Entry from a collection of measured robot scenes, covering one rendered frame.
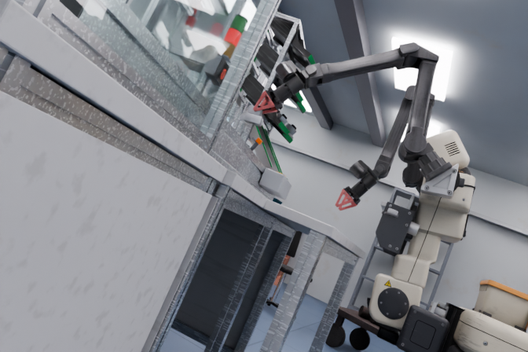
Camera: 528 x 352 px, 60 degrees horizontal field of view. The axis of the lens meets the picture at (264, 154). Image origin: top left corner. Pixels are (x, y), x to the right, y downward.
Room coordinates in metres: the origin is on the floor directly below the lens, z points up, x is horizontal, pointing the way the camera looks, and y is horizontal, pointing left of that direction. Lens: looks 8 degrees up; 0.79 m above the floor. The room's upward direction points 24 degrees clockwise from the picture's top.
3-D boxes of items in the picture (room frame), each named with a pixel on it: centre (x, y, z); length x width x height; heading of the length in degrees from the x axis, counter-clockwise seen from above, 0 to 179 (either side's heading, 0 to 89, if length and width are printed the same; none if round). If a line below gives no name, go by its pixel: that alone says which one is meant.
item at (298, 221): (1.77, -0.10, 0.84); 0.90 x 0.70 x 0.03; 158
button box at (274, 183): (1.57, -0.08, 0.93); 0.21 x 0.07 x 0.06; 166
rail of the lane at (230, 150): (1.40, 0.03, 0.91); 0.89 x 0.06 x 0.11; 166
